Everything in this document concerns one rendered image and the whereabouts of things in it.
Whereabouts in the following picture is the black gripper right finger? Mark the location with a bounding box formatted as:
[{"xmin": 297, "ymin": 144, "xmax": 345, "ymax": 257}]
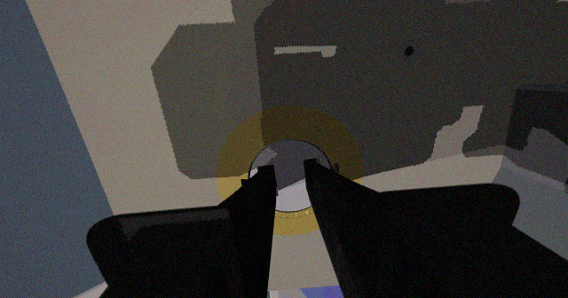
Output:
[{"xmin": 304, "ymin": 160, "xmax": 520, "ymax": 298}]

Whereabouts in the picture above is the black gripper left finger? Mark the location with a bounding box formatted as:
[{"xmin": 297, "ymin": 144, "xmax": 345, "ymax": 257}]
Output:
[{"xmin": 86, "ymin": 165, "xmax": 276, "ymax": 298}]

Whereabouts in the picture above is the grey cylinder with two slots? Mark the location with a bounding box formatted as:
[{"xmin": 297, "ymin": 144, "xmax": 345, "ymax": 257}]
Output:
[{"xmin": 250, "ymin": 138, "xmax": 330, "ymax": 212}]

